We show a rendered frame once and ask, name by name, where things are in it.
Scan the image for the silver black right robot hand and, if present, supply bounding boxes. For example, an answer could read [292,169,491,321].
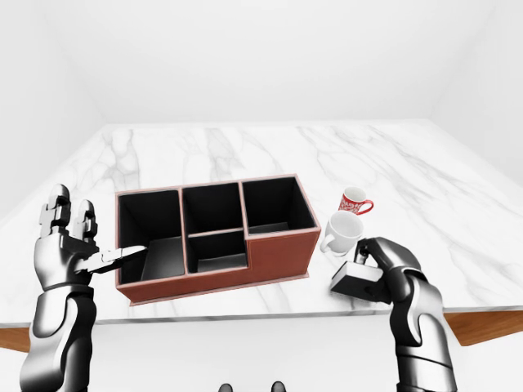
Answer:
[353,235,423,306]

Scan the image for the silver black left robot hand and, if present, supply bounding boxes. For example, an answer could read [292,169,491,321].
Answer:
[34,183,149,292]

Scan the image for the black book with white pages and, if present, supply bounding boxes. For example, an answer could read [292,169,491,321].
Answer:
[329,261,391,305]

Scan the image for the red-brown desk caddy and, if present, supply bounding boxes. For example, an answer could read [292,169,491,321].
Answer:
[114,173,320,308]

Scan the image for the white mug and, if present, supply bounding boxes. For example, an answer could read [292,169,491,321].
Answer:
[319,210,365,258]

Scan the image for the red patterned mug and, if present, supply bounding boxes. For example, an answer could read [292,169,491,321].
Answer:
[337,185,374,216]

